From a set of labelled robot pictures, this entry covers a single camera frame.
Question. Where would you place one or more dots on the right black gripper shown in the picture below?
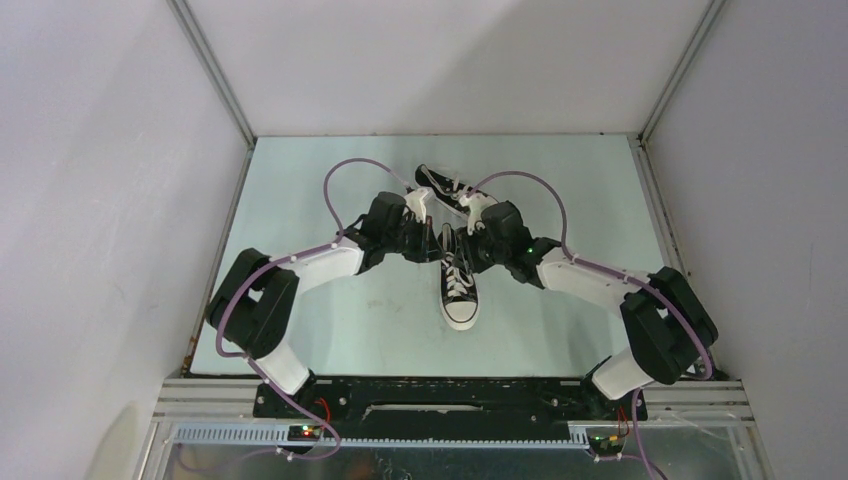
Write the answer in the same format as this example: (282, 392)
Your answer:
(466, 249)

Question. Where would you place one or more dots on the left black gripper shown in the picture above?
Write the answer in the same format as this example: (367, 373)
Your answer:
(427, 246)

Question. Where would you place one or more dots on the black canvas sneaker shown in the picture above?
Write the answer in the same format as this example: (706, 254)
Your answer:
(459, 295)
(449, 190)

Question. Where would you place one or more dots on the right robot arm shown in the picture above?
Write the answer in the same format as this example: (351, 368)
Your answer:
(666, 325)

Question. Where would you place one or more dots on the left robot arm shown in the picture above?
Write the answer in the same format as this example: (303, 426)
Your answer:
(252, 306)

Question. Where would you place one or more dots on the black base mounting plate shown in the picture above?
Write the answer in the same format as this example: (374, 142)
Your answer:
(517, 408)

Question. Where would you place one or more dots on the left controller board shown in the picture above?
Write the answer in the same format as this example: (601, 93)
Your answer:
(304, 433)

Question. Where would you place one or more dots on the controller board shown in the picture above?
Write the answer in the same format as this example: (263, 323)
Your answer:
(304, 433)
(611, 445)

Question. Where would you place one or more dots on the right controller board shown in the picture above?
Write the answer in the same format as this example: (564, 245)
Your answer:
(611, 445)

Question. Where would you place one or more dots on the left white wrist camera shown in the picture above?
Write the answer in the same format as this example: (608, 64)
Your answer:
(417, 200)

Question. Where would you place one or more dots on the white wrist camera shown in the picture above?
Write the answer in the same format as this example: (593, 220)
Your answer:
(475, 203)
(417, 200)

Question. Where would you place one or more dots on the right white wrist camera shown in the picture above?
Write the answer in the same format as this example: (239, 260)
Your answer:
(475, 203)

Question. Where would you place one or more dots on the aluminium frame rail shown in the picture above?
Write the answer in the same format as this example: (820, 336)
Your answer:
(702, 403)

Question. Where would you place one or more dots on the grey slotted cable duct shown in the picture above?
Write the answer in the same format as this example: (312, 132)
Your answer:
(285, 435)

